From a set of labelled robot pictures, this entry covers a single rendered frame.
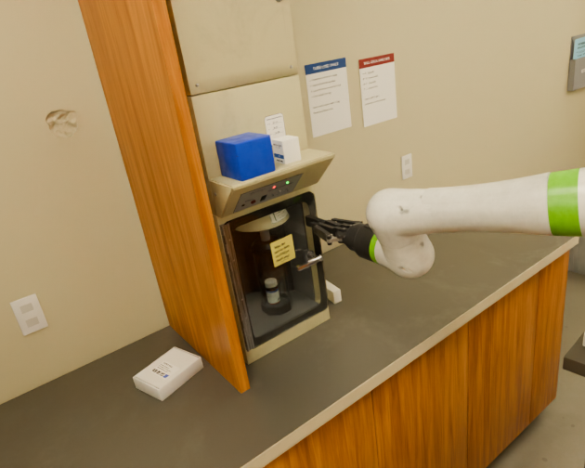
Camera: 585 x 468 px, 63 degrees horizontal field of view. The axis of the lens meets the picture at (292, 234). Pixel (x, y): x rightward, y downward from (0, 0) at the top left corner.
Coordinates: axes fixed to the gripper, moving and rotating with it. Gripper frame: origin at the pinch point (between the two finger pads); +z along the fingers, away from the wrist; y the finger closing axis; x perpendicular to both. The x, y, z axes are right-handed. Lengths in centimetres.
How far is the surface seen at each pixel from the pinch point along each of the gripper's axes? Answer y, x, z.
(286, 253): 9.0, 7.4, 3.5
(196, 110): 26.8, -36.8, 4.7
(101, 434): 69, 37, 10
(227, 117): 19.1, -33.7, 4.7
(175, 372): 46, 33, 13
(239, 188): 25.4, -19.2, -6.6
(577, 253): -242, 114, 31
